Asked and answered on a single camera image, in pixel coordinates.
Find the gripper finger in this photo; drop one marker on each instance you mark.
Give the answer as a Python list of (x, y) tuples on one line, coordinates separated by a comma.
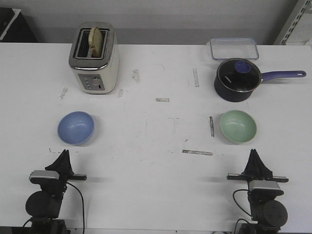
[(249, 169), (260, 168), (68, 167), (59, 164)]

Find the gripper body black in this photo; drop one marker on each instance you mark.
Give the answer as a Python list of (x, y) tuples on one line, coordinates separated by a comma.
[(63, 178), (248, 178)]

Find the blue plastic bowl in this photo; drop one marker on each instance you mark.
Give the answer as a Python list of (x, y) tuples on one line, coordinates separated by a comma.
[(76, 128)]

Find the green plastic bowl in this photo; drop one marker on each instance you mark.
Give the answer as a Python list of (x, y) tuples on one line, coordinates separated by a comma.
[(238, 126)]

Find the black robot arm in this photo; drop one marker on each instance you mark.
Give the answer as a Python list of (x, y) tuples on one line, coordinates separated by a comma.
[(44, 206), (268, 214)]

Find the dark blue saucepan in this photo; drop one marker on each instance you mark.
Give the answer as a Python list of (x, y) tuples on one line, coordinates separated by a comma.
[(234, 96)]

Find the glass pot lid blue knob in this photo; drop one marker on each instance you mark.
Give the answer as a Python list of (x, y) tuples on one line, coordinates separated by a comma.
[(239, 75)]

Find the cream two-slot toaster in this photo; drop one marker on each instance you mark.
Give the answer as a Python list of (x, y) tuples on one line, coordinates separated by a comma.
[(95, 75)]

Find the clear plastic food container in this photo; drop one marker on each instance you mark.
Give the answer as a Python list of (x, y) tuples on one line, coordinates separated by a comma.
[(227, 48)]

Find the bread slice in toaster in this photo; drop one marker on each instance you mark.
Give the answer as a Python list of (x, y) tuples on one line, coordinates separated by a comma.
[(95, 40)]

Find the white metal shelving rack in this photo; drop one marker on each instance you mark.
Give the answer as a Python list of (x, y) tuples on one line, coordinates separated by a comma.
[(292, 21)]

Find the black box in corner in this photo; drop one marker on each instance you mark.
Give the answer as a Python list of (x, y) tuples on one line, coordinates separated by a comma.
[(14, 27)]

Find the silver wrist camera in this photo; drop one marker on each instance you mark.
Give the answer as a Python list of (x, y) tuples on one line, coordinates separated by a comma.
[(270, 187), (43, 176)]

